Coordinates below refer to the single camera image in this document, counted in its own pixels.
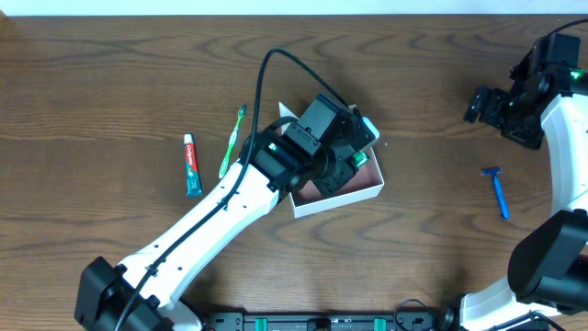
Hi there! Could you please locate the green Dettol soap pack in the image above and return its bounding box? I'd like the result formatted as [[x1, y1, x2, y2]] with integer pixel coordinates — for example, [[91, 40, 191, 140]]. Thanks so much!
[[352, 151, 370, 169]]

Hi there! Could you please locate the white cardboard box pink inside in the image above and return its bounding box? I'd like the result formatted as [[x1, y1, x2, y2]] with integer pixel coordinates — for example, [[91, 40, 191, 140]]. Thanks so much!
[[273, 103, 386, 220]]

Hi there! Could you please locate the white lotion tube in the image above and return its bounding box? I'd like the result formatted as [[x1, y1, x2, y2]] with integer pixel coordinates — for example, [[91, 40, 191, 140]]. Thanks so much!
[[278, 102, 299, 131]]

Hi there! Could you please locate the red teal toothpaste tube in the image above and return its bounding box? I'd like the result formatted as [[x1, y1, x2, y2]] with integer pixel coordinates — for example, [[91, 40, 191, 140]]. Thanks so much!
[[184, 133, 203, 198]]

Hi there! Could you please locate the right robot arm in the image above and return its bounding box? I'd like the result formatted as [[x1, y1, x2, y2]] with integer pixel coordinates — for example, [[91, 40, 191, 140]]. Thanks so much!
[[456, 60, 587, 330]]

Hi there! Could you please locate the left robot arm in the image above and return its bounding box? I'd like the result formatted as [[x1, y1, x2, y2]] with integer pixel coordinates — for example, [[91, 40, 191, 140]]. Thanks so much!
[[73, 108, 379, 331]]

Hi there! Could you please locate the blue disposable razor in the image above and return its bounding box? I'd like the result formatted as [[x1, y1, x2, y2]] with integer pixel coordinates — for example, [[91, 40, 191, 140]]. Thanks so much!
[[481, 167, 509, 219]]

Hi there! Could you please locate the green white toothbrush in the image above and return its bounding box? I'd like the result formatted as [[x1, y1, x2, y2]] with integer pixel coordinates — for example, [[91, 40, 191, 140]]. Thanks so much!
[[219, 104, 247, 178]]

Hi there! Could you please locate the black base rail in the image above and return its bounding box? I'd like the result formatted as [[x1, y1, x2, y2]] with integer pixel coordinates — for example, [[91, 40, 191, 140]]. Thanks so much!
[[203, 308, 561, 331]]

